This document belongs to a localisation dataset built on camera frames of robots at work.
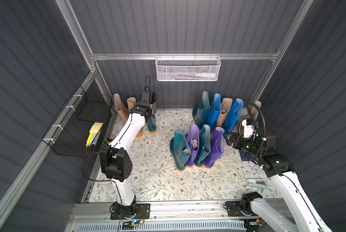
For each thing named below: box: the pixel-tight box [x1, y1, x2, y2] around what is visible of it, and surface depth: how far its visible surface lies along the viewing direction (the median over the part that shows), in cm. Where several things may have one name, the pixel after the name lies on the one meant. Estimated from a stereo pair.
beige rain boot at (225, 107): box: [216, 97, 233, 128], surface depth 89 cm
